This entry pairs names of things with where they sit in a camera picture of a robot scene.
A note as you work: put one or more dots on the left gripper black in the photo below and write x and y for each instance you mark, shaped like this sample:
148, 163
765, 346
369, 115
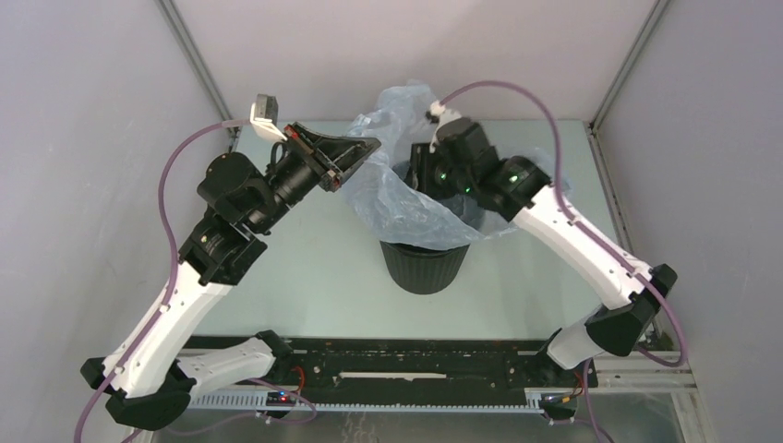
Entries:
331, 158

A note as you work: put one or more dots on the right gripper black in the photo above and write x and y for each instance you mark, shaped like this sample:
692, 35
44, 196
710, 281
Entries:
420, 162

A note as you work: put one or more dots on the light blue plastic trash bag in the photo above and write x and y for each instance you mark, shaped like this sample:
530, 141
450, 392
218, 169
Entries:
394, 212

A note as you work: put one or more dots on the black ribbed trash bin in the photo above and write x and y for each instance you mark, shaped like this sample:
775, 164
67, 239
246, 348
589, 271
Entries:
426, 271

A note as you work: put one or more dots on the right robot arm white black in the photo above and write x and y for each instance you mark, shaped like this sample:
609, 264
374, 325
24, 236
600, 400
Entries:
460, 161

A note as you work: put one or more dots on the small circuit board with leds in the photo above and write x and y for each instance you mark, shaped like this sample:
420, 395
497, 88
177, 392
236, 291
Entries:
281, 399

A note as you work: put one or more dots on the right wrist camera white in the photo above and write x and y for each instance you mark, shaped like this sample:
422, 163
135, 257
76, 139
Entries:
439, 115

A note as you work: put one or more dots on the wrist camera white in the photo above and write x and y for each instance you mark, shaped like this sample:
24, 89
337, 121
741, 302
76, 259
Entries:
264, 117
439, 115

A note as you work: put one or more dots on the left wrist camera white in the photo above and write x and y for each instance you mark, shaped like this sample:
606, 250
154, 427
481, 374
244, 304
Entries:
264, 117

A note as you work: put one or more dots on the left aluminium frame post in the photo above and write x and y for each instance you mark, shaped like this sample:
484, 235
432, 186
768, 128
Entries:
190, 50

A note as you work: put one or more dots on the aluminium frame post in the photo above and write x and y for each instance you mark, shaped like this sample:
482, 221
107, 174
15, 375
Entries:
190, 50
650, 25

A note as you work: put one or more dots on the right aluminium frame post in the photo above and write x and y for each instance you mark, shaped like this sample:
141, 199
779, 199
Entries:
650, 25

